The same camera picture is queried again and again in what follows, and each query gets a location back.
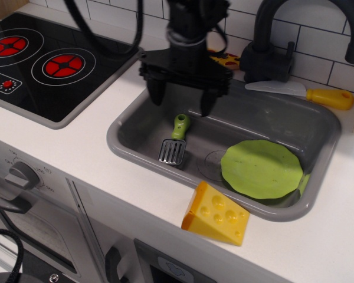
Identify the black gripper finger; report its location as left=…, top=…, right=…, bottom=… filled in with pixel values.
left=201, top=89, right=218, bottom=117
left=147, top=78, right=166, bottom=106

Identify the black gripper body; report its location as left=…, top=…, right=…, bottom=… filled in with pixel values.
left=139, top=31, right=232, bottom=96

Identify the green handled grey spatula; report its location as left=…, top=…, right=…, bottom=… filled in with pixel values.
left=158, top=114, right=191, bottom=166

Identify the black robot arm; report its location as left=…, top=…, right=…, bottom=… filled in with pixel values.
left=139, top=1, right=233, bottom=116

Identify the grey sink basin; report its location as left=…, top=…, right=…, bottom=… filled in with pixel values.
left=107, top=80, right=342, bottom=222

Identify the green plate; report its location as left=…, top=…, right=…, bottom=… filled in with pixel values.
left=221, top=140, right=303, bottom=199

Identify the toy pizza slice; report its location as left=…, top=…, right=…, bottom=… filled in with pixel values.
left=208, top=49, right=240, bottom=70

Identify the black faucet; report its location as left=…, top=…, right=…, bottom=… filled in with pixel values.
left=240, top=0, right=354, bottom=83

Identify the yellow cheese wedge toy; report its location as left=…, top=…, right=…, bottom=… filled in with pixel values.
left=181, top=181, right=250, bottom=246

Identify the black toy stove top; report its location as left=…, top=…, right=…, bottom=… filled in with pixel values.
left=0, top=12, right=138, bottom=129

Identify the grey oven knob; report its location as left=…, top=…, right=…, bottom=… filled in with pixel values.
left=4, top=162, right=40, bottom=190

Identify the black braided cable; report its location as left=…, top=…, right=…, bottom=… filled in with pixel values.
left=63, top=0, right=144, bottom=58

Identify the yellow handled toy knife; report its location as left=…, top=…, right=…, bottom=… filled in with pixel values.
left=245, top=80, right=354, bottom=110

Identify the dark grey dishwasher handle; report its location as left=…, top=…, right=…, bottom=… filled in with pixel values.
left=105, top=246, right=129, bottom=283

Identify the grey oven door handle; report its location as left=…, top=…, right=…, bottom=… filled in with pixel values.
left=0, top=181, right=37, bottom=214

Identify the black cable lower left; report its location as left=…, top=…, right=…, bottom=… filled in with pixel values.
left=0, top=228, right=24, bottom=283

